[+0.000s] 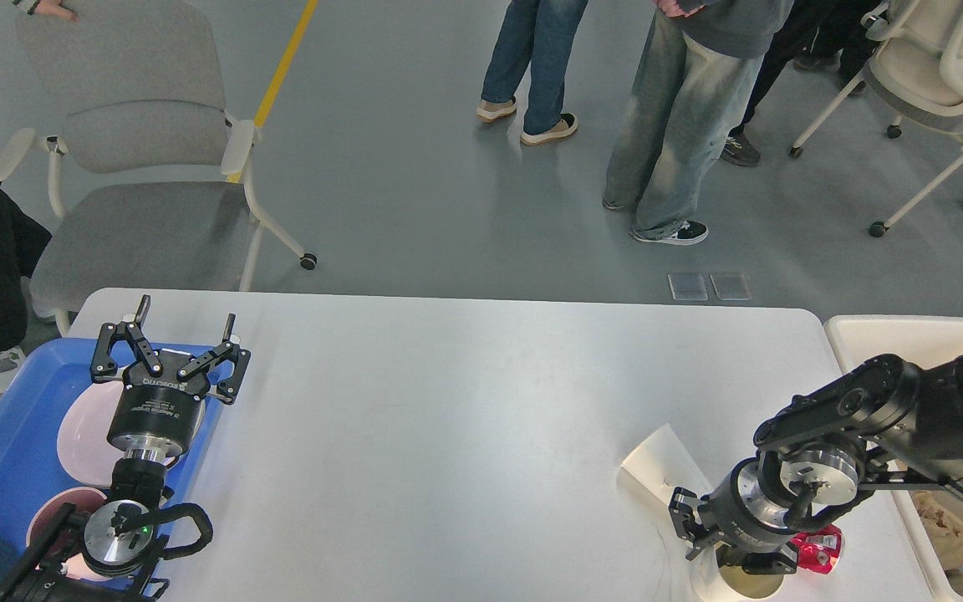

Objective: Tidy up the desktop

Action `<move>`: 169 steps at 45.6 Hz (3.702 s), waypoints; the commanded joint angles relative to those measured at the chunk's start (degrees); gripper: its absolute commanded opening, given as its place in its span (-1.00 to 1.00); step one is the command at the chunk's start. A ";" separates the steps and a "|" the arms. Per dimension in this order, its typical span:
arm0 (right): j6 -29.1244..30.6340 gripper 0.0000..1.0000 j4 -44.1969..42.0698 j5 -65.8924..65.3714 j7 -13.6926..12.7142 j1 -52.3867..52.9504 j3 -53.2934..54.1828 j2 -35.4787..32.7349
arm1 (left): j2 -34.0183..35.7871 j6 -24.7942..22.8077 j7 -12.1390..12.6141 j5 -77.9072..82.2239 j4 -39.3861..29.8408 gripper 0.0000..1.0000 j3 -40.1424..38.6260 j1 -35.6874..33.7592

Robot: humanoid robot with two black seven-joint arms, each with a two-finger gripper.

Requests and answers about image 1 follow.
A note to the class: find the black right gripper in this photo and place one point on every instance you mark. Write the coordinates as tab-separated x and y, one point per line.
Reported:
748	520

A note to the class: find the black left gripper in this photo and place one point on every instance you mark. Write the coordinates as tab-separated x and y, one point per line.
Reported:
155	414

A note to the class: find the white paper cup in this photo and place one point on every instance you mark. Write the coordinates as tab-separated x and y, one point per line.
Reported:
714	582

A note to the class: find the red item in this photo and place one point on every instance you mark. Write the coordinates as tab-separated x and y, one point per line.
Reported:
819	551

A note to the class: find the white paper sheet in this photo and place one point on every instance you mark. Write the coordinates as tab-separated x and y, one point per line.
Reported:
661	463

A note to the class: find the pink plate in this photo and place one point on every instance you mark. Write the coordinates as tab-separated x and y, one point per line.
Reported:
83	450

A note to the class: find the brown paper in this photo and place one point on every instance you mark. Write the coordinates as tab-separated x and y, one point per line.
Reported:
943	528

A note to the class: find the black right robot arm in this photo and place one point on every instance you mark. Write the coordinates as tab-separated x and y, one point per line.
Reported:
888	424

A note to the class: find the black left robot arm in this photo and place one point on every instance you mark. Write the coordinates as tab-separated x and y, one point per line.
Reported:
111	553

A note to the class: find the grey office chair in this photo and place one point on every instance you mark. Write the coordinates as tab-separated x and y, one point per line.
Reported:
139	84

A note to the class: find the beige plastic bin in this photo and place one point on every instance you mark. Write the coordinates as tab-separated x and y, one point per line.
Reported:
926	341

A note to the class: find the person in blue jeans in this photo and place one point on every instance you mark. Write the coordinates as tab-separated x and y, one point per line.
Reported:
536	38

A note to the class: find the white office chair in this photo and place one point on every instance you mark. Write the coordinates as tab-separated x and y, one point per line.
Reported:
917	71

